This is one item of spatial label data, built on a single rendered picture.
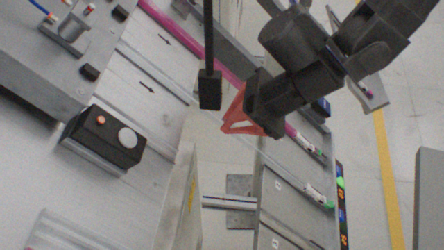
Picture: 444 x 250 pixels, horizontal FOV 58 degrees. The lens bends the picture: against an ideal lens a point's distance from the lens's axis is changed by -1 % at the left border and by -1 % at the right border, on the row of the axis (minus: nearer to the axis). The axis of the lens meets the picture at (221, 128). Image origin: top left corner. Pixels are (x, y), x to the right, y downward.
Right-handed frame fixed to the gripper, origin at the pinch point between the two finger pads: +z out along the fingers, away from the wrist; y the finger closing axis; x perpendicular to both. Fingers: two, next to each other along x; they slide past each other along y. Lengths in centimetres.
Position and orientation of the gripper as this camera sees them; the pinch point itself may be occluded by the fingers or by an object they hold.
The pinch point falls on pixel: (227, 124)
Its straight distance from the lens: 65.6
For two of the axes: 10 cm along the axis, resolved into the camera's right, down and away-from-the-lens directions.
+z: -7.2, 3.8, 5.8
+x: 6.8, 5.5, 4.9
